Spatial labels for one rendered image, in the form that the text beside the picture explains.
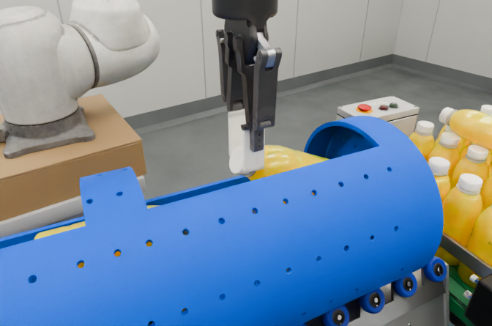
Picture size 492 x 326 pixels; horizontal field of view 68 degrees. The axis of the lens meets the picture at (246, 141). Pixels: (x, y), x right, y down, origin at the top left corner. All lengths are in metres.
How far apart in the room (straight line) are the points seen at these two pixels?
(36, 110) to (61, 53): 0.13
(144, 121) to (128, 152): 2.61
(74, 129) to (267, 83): 0.59
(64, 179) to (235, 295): 0.53
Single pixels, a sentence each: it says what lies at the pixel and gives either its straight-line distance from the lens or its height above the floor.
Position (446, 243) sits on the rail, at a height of 0.97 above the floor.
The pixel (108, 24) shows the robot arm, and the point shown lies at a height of 1.33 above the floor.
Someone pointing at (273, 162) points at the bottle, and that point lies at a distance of 0.51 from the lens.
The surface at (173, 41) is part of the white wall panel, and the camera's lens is 3.41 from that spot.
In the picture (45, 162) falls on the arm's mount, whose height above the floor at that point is 1.09.
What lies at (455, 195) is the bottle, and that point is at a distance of 0.82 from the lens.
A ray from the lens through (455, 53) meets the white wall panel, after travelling 5.26.
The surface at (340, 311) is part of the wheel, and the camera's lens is 0.66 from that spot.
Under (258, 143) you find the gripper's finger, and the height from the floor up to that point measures 1.27.
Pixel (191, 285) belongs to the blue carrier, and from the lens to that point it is 0.42.
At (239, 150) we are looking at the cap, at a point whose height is 1.24.
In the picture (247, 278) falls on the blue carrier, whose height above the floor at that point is 1.16.
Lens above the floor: 1.49
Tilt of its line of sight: 28 degrees down
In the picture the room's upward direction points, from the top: straight up
